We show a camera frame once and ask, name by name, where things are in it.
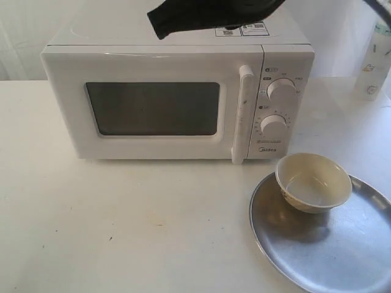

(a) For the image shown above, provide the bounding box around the white microwave door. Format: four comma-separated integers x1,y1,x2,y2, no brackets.
41,45,264,160

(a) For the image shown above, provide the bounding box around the white microwave door handle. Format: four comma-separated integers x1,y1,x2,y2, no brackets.
232,65,254,165

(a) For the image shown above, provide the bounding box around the cream ceramic bowl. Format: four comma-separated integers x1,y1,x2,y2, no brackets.
275,153,353,214

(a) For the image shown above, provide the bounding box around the white Midea microwave oven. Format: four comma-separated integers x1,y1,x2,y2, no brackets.
41,1,315,164

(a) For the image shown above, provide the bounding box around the white upper power knob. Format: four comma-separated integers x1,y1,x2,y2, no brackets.
266,78,296,101

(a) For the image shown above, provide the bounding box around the white lower timer knob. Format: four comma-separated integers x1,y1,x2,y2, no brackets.
260,115,287,137

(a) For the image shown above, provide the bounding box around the round stainless steel plate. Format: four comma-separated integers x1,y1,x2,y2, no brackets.
249,174,390,292

